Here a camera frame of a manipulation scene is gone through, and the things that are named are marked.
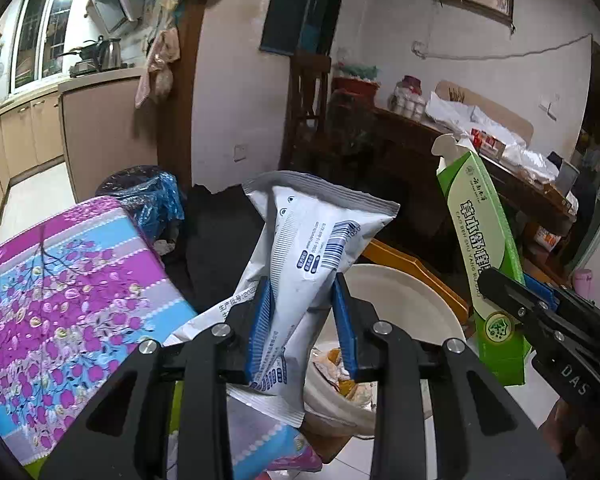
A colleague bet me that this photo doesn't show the white plastic bags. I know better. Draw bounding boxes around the white plastic bags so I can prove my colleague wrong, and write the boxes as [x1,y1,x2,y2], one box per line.
[424,91,562,182]

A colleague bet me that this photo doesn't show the red basket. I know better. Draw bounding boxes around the red basket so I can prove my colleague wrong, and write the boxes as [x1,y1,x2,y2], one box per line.
[331,77,382,107]

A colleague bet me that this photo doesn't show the range hood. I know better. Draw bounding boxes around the range hood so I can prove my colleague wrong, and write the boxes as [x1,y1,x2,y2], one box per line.
[86,0,142,37]

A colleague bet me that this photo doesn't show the hanging pink cloth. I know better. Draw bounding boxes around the hanging pink cloth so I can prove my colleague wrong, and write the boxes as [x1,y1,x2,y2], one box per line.
[134,26,182,109]

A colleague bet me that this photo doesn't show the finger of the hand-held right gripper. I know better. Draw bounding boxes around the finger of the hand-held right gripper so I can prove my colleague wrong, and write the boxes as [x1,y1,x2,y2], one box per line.
[522,272,600,335]
[476,266,563,341]

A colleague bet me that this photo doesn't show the wall wire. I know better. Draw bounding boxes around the wall wire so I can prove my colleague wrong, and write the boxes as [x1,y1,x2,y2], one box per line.
[411,33,594,62]

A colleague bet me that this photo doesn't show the floral tablecloth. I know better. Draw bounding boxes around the floral tablecloth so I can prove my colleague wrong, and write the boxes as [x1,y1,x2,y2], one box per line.
[0,195,327,480]

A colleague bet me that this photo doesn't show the blue plastic bag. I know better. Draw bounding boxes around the blue plastic bag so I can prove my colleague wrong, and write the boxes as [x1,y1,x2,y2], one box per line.
[116,172,187,242]

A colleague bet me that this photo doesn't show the beige counter cabinet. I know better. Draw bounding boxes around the beige counter cabinet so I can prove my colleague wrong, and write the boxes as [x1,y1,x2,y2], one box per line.
[57,67,162,202]

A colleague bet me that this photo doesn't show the wooden door frame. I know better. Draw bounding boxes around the wooden door frame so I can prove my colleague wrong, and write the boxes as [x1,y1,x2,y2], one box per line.
[156,0,207,192]

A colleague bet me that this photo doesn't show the dark trash bin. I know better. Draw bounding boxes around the dark trash bin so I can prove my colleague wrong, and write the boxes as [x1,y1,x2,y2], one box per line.
[94,164,181,202]

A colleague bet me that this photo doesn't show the white packet with blue print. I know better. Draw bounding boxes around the white packet with blue print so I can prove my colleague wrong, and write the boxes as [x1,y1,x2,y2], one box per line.
[164,170,401,430]

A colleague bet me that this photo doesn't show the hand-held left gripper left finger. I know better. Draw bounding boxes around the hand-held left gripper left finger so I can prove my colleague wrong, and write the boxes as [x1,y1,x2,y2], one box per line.
[39,275,275,480]

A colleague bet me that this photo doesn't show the red boxes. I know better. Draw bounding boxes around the red boxes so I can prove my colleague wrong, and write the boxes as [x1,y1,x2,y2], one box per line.
[469,128,507,157]

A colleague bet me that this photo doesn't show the beige base cabinets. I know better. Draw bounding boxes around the beige base cabinets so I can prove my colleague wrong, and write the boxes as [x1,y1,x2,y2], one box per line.
[0,95,67,223]

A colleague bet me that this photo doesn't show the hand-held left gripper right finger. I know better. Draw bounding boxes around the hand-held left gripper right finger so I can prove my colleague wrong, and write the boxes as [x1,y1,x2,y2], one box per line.
[331,272,567,480]

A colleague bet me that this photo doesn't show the jar with red lid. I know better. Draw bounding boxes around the jar with red lid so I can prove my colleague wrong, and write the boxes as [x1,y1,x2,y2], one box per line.
[391,75,427,122]

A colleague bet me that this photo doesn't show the beige wooden board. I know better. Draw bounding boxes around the beige wooden board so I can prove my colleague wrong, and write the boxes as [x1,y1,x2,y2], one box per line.
[434,80,536,144]

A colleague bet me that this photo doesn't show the kitchen window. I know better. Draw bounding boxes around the kitchen window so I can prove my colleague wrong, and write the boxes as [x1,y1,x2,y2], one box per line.
[9,0,84,94]

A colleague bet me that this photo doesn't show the person's right hand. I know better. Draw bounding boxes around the person's right hand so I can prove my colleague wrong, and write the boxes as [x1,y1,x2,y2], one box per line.
[536,400,600,471]

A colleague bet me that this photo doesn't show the green carton box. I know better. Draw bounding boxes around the green carton box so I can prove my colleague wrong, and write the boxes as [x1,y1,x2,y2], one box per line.
[431,133,533,387]

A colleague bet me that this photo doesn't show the wooden chair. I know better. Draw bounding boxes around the wooden chair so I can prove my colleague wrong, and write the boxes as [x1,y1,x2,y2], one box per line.
[284,52,334,173]

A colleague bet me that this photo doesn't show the white plastic bucket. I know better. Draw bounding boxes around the white plastic bucket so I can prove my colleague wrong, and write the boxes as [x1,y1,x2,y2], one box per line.
[301,263,467,439]

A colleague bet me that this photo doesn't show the dark wooden sideboard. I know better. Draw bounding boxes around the dark wooden sideboard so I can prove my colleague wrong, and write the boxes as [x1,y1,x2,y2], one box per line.
[329,105,579,283]

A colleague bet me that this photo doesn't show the pink bottle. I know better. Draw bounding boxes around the pink bottle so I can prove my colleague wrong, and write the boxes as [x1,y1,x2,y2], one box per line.
[574,268,597,302]

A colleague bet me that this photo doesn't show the metal kettle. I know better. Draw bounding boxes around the metal kettle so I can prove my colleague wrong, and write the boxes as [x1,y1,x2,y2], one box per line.
[81,35,124,72]

